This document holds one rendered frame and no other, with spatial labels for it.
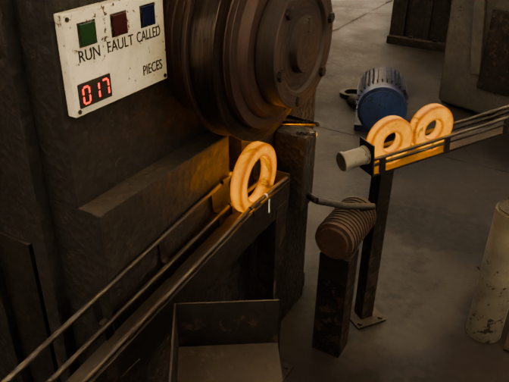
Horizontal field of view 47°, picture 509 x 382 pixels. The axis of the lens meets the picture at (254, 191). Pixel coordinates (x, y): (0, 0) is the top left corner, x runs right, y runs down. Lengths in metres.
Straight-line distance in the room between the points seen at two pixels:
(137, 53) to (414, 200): 2.07
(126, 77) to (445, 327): 1.54
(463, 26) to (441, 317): 2.25
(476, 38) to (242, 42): 2.94
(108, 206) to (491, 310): 1.42
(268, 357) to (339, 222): 0.66
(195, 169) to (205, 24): 0.36
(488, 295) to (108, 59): 1.50
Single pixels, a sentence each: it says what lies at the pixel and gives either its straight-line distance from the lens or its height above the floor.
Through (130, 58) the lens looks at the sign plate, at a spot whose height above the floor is 1.13.
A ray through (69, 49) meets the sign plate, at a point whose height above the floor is 1.18.
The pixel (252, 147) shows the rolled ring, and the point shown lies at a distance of 1.46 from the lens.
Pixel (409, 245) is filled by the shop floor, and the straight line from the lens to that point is 2.67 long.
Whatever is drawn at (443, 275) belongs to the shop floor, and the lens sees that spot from 2.53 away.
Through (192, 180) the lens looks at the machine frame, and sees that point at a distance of 1.37.
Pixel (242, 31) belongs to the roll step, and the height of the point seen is 1.17.
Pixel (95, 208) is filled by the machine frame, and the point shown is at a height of 0.87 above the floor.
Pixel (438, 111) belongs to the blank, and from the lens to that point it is 1.94.
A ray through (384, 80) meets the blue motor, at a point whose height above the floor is 0.32.
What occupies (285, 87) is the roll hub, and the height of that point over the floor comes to 1.04.
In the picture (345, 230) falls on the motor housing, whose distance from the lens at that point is 1.75.
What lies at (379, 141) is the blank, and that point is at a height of 0.72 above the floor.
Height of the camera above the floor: 1.47
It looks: 30 degrees down
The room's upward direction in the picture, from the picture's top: 1 degrees clockwise
